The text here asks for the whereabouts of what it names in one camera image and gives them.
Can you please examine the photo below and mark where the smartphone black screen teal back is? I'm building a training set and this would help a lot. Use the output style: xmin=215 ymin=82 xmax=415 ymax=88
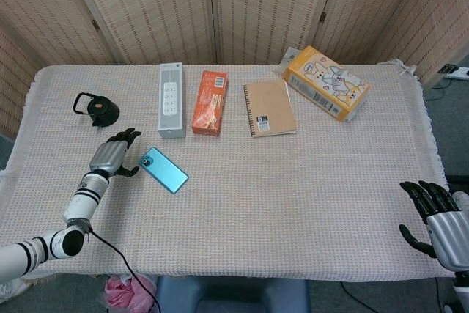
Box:
xmin=138 ymin=147 xmax=190 ymax=195

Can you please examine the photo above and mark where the pink plastic bag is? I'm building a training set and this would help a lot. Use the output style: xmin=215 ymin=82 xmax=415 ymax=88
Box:
xmin=105 ymin=274 xmax=157 ymax=313

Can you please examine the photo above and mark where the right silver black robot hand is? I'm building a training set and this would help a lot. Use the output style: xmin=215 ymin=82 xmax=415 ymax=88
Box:
xmin=398 ymin=180 xmax=469 ymax=273

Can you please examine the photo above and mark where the blue chair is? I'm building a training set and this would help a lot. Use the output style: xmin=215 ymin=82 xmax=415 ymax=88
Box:
xmin=153 ymin=276 xmax=311 ymax=313

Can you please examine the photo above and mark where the beige woven tablecloth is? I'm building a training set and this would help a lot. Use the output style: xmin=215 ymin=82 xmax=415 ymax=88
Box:
xmin=0 ymin=58 xmax=455 ymax=284

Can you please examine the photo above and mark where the brown spiral notebook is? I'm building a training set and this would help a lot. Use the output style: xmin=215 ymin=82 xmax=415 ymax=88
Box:
xmin=243 ymin=78 xmax=298 ymax=139

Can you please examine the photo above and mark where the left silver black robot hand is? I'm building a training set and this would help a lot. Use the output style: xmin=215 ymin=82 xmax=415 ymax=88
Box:
xmin=89 ymin=128 xmax=142 ymax=178

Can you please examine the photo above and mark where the white power strip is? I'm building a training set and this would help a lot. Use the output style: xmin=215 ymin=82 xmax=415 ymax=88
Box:
xmin=439 ymin=64 xmax=469 ymax=81

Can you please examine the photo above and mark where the grey knit shoe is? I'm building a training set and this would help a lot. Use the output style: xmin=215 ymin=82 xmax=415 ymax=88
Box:
xmin=452 ymin=191 xmax=469 ymax=215

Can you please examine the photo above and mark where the bamboo folding screen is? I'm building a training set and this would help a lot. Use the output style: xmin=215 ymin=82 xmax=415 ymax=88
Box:
xmin=0 ymin=0 xmax=469 ymax=141

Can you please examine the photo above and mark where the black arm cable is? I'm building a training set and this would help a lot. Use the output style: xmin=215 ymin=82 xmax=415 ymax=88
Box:
xmin=87 ymin=228 xmax=162 ymax=313

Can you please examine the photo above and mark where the yellow rabbit snack box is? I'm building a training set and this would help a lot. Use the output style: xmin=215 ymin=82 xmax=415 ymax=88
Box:
xmin=275 ymin=45 xmax=371 ymax=123

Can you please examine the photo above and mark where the orange cardboard box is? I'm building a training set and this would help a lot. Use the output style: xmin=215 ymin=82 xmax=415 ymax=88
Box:
xmin=191 ymin=70 xmax=229 ymax=137

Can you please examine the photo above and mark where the black lid with loop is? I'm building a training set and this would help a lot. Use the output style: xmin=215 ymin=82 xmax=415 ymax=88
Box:
xmin=73 ymin=92 xmax=121 ymax=128

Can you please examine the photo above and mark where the grey power strip box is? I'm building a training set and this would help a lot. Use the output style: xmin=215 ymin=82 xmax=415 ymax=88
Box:
xmin=158 ymin=62 xmax=187 ymax=140

